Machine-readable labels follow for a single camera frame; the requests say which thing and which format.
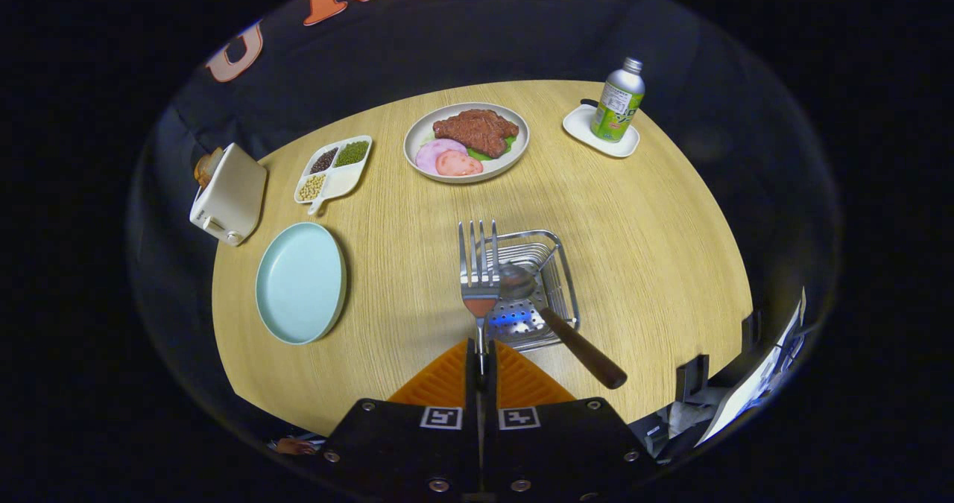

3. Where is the cream white toaster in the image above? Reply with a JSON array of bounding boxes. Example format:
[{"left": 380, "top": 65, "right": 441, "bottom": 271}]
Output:
[{"left": 189, "top": 142, "right": 268, "bottom": 247}]

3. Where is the wooden-handled metal fork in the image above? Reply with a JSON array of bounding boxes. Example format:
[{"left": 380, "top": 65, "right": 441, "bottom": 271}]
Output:
[{"left": 458, "top": 220, "right": 502, "bottom": 373}]

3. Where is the green lettuce leaf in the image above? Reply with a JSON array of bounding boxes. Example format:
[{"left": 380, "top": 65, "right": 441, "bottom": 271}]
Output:
[{"left": 470, "top": 136, "right": 517, "bottom": 162}]

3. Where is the green label drink bottle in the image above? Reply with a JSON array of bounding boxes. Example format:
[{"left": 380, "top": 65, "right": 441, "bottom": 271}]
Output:
[{"left": 590, "top": 57, "right": 646, "bottom": 143}]

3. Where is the white divided snack tray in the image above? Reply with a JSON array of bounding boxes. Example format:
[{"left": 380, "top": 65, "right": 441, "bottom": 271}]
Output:
[{"left": 294, "top": 135, "right": 373, "bottom": 216}]

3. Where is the beige round dinner plate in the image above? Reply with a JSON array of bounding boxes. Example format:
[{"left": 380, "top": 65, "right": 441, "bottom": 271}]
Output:
[{"left": 403, "top": 102, "right": 531, "bottom": 185}]

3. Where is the black bracket stand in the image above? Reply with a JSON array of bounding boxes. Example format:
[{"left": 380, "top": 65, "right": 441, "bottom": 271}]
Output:
[{"left": 675, "top": 354, "right": 710, "bottom": 403}]

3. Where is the brown steak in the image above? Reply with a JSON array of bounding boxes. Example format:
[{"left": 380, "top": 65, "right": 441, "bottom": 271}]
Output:
[{"left": 433, "top": 109, "right": 520, "bottom": 159}]

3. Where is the perforated metal basket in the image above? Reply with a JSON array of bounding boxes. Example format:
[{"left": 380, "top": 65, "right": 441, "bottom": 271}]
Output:
[{"left": 477, "top": 230, "right": 581, "bottom": 352}]

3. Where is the pale pink ham slice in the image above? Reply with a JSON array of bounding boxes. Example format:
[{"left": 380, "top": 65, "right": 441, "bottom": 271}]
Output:
[{"left": 415, "top": 139, "right": 468, "bottom": 175}]

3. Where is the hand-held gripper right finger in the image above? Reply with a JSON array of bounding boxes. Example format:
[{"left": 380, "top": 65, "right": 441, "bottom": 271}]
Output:
[{"left": 481, "top": 339, "right": 660, "bottom": 500}]

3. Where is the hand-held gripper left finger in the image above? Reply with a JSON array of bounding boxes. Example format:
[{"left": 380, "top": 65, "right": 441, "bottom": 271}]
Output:
[{"left": 313, "top": 338, "right": 481, "bottom": 500}]

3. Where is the dark pink ham slice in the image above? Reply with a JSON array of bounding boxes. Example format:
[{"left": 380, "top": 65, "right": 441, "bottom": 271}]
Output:
[{"left": 436, "top": 150, "right": 484, "bottom": 177}]

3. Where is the light blue round plate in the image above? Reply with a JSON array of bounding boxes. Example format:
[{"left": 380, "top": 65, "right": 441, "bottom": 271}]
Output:
[{"left": 255, "top": 222, "right": 348, "bottom": 346}]

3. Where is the wooden-handled metal spoon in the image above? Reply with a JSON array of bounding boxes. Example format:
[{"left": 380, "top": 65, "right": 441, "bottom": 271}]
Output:
[{"left": 498, "top": 263, "right": 628, "bottom": 390}]

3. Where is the pile of green beans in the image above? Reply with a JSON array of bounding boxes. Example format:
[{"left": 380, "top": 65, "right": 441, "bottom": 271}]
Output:
[{"left": 335, "top": 140, "right": 370, "bottom": 168}]

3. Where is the white square coaster dish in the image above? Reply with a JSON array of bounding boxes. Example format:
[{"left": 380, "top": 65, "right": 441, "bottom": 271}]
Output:
[{"left": 563, "top": 104, "right": 641, "bottom": 159}]

